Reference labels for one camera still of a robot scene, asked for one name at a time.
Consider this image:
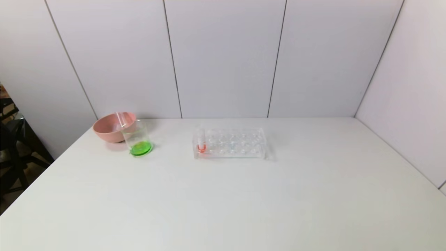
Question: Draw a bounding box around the clear glass beaker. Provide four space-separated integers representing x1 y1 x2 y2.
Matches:
121 119 153 157

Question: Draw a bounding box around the pink plastic bowl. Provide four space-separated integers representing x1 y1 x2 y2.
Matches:
92 112 137 143

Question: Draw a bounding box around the dark background furniture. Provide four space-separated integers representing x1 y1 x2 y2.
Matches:
0 83 55 214

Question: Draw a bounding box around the test tube with red pigment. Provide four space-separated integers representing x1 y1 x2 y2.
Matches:
197 128 207 154

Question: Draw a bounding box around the clear acrylic test tube rack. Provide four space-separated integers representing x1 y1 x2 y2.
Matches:
193 127 268 160

